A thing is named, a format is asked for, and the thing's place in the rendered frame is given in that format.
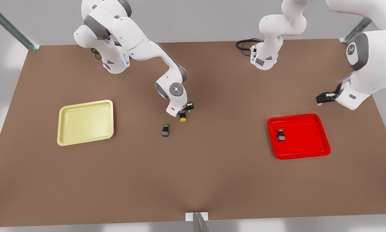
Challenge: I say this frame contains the red tray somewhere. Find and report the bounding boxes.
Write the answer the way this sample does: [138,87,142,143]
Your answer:
[267,113,331,160]

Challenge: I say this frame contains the pale yellow tray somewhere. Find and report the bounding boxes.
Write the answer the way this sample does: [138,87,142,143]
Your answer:
[57,100,114,146]

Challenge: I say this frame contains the silver frame post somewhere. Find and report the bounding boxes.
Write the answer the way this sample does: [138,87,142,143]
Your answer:
[185,212,211,232]
[0,0,40,51]
[339,0,386,44]

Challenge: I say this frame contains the black cable loop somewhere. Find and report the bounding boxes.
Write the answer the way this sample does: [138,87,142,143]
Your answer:
[90,41,122,60]
[235,38,263,57]

